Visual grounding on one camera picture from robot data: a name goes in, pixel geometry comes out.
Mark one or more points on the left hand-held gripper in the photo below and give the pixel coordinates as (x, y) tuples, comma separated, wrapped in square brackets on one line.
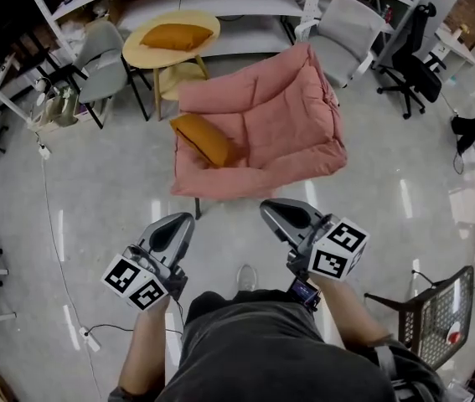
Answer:
[(166, 241)]

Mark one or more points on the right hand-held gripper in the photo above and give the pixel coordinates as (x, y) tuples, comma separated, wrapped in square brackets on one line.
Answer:
[(329, 262)]

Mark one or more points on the orange cushion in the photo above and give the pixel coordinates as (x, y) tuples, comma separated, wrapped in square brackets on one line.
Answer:
[(176, 36), (205, 138)]

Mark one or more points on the person's left forearm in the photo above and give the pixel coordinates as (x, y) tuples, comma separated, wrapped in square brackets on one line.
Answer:
[(149, 350)]

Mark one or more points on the person's right forearm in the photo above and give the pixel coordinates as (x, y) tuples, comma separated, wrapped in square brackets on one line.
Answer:
[(346, 308)]

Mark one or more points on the person's grey shoe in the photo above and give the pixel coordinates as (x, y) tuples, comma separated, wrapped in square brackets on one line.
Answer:
[(246, 278)]

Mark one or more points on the person's dark clothing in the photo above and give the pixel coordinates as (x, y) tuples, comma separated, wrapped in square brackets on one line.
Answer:
[(254, 350)]

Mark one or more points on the white power strip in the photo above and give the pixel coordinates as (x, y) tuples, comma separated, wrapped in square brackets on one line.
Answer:
[(89, 339), (44, 151)]

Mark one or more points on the black mesh chair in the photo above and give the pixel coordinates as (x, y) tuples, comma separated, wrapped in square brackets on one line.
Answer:
[(442, 321)]

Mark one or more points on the pink padded armchair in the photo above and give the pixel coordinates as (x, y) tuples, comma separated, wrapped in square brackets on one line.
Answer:
[(279, 124)]

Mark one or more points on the small round wooden stool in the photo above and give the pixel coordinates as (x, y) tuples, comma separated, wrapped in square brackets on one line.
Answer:
[(178, 80)]

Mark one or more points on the beige bag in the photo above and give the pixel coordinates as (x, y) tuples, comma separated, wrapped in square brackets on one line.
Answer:
[(59, 109)]

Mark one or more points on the grey chair with black legs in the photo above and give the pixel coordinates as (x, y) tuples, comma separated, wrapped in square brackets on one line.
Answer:
[(103, 65)]

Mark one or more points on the round wooden table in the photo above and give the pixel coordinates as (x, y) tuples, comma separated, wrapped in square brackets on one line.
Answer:
[(153, 55)]

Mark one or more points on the white desk lamp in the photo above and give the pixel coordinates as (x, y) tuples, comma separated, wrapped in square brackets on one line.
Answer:
[(40, 88)]

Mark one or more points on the black office chair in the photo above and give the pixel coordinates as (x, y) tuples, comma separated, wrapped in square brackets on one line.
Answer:
[(419, 57)]

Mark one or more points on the white low platform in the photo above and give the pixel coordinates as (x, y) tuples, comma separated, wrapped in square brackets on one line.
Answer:
[(245, 11)]

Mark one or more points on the grey chair with white frame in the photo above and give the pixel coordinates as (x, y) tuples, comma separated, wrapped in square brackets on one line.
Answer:
[(346, 32)]

